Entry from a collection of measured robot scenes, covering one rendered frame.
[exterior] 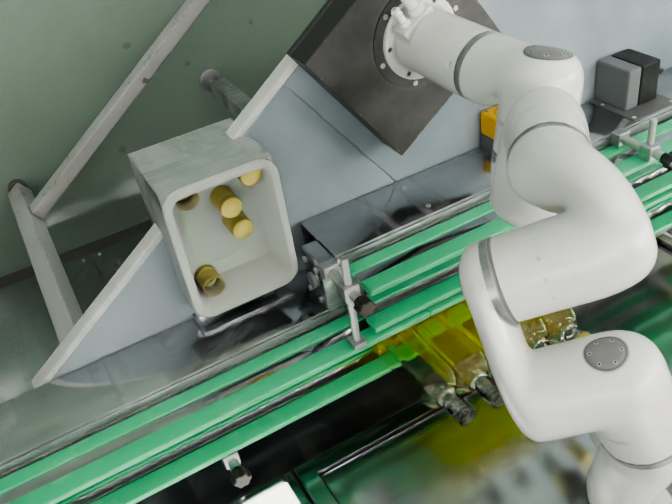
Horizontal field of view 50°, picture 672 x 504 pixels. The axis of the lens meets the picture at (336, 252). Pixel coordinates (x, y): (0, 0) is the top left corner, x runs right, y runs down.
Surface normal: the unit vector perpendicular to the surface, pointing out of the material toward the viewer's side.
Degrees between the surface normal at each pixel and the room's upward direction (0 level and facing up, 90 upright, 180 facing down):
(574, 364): 89
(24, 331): 90
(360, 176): 0
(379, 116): 1
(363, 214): 90
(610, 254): 51
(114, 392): 90
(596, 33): 0
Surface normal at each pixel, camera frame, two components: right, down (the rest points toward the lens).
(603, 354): -0.41, -0.69
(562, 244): -0.47, -0.25
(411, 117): 0.48, 0.48
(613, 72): -0.87, 0.38
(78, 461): -0.14, -0.79
